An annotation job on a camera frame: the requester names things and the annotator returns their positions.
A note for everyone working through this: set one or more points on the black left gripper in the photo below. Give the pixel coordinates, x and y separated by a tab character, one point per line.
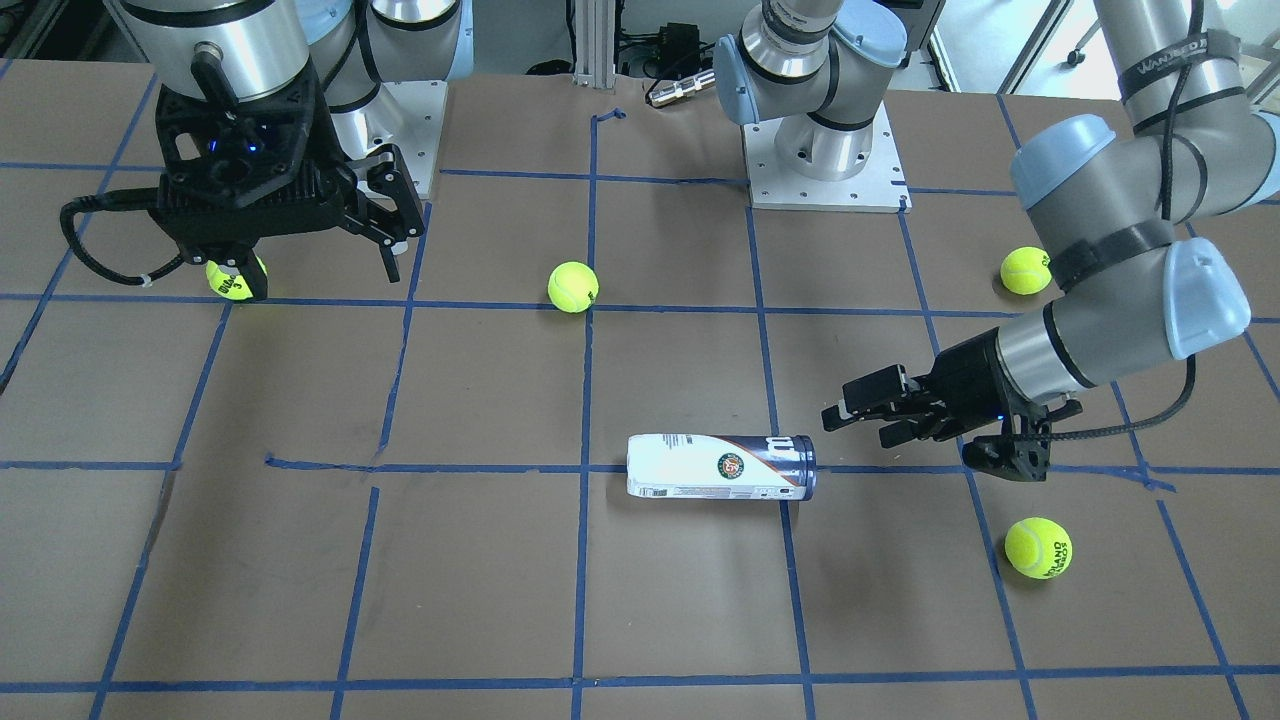
968	373

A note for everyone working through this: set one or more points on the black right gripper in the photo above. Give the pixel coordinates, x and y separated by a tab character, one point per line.
329	148

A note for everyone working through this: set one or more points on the white blue tennis ball can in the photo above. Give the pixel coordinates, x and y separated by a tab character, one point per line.
686	465

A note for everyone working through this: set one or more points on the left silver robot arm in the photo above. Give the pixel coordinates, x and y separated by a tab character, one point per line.
1133	294

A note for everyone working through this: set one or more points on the tennis ball beside right arm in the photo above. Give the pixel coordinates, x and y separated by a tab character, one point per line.
228	283

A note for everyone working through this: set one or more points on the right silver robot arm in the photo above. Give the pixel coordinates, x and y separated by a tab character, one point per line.
828	60

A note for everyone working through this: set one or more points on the tennis ball mid table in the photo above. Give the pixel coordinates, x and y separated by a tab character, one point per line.
1025	271

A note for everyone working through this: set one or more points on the Wilson tennis ball front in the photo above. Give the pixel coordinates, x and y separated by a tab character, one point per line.
1038	548

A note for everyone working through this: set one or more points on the tennis ball near base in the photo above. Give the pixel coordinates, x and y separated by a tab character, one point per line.
572	287

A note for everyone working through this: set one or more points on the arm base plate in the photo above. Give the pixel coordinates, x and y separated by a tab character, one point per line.
408	114
795	164

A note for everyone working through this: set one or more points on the aluminium frame post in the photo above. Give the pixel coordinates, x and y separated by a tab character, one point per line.
594	41

